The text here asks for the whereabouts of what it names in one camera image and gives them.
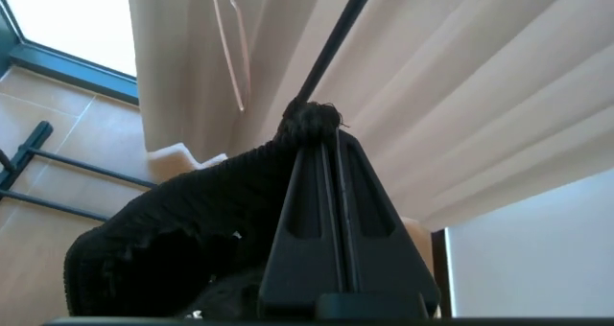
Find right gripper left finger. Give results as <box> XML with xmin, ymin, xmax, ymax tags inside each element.
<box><xmin>258</xmin><ymin>143</ymin><xmax>342</xmax><ymax>316</ymax></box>

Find window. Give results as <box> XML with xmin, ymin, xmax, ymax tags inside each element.
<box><xmin>0</xmin><ymin>0</ymin><xmax>140</xmax><ymax>106</ymax></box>

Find beige curtain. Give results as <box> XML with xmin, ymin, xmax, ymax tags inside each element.
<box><xmin>127</xmin><ymin>0</ymin><xmax>614</xmax><ymax>232</ymax></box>

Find black clothes rack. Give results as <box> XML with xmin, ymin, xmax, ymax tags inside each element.
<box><xmin>0</xmin><ymin>0</ymin><xmax>381</xmax><ymax>222</ymax></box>

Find pink clothes hanger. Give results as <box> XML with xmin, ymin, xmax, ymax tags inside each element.
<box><xmin>209</xmin><ymin>0</ymin><xmax>251</xmax><ymax>112</ymax></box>

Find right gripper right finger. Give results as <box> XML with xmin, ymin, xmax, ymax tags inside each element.
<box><xmin>335</xmin><ymin>128</ymin><xmax>441</xmax><ymax>316</ymax></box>

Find black shorts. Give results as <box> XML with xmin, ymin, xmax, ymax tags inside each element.
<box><xmin>63</xmin><ymin>100</ymin><xmax>347</xmax><ymax>320</ymax></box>

